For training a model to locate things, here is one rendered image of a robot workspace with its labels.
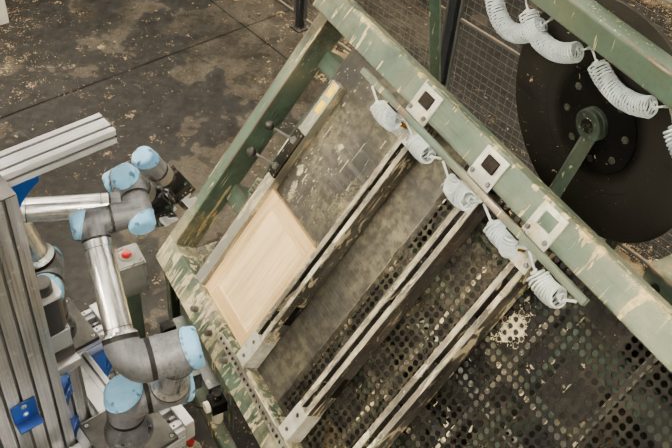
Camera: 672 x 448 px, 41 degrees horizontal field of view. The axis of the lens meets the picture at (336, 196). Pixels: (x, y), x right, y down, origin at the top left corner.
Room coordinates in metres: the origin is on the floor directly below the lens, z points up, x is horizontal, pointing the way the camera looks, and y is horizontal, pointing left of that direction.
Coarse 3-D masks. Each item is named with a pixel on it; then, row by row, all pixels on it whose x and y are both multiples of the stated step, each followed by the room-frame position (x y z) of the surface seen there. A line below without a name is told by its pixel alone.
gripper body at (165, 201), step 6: (156, 192) 1.87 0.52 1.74; (162, 192) 1.86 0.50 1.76; (168, 192) 1.90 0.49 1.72; (156, 198) 1.84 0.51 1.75; (162, 198) 1.84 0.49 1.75; (168, 198) 1.88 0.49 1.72; (174, 198) 1.92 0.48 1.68; (156, 204) 1.86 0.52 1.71; (162, 204) 1.86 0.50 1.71; (168, 204) 1.86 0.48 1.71; (156, 210) 1.85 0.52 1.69; (162, 210) 1.85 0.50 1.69; (168, 210) 1.85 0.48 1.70; (156, 216) 1.86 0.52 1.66; (162, 216) 1.87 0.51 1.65; (174, 216) 1.87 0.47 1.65
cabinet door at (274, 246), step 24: (264, 216) 2.36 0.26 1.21; (288, 216) 2.30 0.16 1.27; (240, 240) 2.34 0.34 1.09; (264, 240) 2.28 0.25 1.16; (288, 240) 2.23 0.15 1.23; (312, 240) 2.19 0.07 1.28; (240, 264) 2.26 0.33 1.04; (264, 264) 2.21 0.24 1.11; (288, 264) 2.15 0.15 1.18; (216, 288) 2.23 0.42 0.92; (240, 288) 2.18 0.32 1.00; (264, 288) 2.13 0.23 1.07; (240, 312) 2.11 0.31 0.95; (264, 312) 2.05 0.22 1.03; (240, 336) 2.03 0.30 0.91
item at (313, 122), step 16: (336, 96) 2.56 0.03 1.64; (320, 112) 2.53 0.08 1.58; (304, 128) 2.52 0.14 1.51; (304, 144) 2.49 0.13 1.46; (288, 160) 2.46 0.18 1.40; (256, 192) 2.43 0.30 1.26; (256, 208) 2.39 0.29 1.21; (240, 224) 2.37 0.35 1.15; (224, 240) 2.35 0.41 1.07; (224, 256) 2.32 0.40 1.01; (208, 272) 2.28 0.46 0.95
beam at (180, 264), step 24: (168, 240) 2.49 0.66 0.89; (168, 264) 2.40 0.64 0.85; (192, 264) 2.37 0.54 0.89; (192, 288) 2.26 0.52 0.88; (192, 312) 2.18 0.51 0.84; (216, 312) 2.13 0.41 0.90; (216, 336) 2.05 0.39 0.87; (216, 360) 1.97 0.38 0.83; (240, 384) 1.85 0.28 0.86; (264, 384) 1.85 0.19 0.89; (240, 408) 1.78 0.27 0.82; (264, 432) 1.67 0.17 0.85
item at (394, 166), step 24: (432, 96) 2.25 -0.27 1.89; (384, 120) 2.16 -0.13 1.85; (384, 168) 2.20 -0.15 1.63; (408, 168) 2.20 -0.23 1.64; (360, 192) 2.17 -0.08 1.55; (384, 192) 2.16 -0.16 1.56; (360, 216) 2.11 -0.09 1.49; (336, 240) 2.08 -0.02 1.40; (312, 264) 2.06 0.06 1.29; (336, 264) 2.07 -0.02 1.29; (288, 288) 2.03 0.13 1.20; (312, 288) 2.02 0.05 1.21; (288, 312) 1.97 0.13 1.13; (264, 336) 1.93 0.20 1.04; (240, 360) 1.91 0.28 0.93
